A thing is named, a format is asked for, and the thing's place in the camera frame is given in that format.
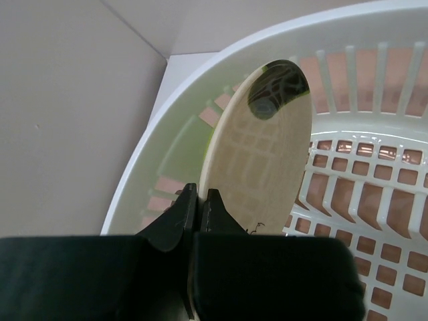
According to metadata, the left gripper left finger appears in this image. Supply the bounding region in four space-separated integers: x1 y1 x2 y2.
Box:
1 183 197 320

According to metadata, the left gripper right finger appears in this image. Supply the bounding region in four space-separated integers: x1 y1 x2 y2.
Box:
193 189 366 320

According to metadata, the cream plate with black patch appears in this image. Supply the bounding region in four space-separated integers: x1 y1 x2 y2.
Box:
198 60 312 235

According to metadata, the lime green plate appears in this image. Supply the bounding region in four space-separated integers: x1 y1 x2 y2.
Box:
201 65 272 165

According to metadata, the white pink dish rack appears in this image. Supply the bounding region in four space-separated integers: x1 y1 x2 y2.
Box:
101 1 427 320

